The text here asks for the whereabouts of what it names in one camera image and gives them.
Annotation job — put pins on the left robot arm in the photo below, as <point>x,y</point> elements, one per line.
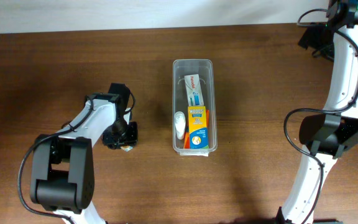
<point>62,177</point>

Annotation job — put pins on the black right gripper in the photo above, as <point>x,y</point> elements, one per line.
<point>309,38</point>

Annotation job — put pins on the clear plastic container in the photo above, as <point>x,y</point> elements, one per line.
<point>204,68</point>

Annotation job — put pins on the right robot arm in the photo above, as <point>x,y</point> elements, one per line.
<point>327,133</point>

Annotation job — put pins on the small gold-lid jar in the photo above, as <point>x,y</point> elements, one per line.
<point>126,148</point>

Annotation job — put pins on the yellow Woods medicine box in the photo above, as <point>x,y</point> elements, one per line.
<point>197,127</point>

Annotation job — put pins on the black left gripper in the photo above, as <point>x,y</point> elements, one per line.
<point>131,139</point>

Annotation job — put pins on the white lotion bottle clear cap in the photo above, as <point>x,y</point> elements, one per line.
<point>179,124</point>

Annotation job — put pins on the orange medicine box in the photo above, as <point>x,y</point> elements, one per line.
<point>186,139</point>

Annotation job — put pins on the white Panadol box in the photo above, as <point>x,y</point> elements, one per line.
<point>193,90</point>

